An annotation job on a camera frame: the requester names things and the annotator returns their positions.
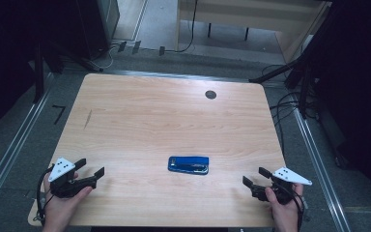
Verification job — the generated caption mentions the person's left hand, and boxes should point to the person's left hand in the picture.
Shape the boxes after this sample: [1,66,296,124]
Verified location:
[43,177,94,226]

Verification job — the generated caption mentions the dark cabinet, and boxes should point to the dark cabinet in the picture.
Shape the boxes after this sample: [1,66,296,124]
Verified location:
[76,0,121,61]

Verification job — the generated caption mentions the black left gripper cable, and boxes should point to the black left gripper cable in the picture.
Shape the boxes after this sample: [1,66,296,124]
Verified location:
[36,164,55,226]

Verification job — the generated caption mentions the white floor cable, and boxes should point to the white floor cable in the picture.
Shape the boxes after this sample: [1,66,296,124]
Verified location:
[100,43,124,71]

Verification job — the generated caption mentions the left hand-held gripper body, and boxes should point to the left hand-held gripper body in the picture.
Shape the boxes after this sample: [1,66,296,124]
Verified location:
[47,157,88,198]

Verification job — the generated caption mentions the black hanging cable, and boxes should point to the black hanging cable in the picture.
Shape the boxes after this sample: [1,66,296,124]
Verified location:
[165,0,199,54]

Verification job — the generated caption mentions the black metal stand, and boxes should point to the black metal stand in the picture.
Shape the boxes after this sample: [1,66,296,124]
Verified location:
[33,38,104,104]
[249,32,323,120]

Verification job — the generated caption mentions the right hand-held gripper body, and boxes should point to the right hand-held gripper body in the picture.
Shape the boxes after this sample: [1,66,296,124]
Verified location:
[265,166,313,206]

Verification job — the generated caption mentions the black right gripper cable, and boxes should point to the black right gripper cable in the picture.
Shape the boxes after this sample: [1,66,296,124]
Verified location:
[288,188,307,232]

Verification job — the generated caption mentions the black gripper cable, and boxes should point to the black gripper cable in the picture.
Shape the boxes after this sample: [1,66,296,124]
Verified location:
[36,164,55,226]
[288,188,307,232]

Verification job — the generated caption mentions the black floor cables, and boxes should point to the black floor cables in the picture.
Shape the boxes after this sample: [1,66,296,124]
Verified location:
[261,64,318,156]

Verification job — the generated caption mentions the black tape floor mark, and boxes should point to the black tape floor mark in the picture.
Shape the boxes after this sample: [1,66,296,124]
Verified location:
[51,104,67,126]

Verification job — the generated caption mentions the metal floor rail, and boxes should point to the metal floor rail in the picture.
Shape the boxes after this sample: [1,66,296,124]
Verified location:
[0,72,55,221]
[291,104,352,232]

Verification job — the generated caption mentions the blue stapler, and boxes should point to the blue stapler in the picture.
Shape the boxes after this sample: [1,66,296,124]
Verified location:
[167,156,210,176]

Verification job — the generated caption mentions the person's right hand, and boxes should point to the person's right hand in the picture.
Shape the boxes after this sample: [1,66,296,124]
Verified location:
[265,184,304,225]

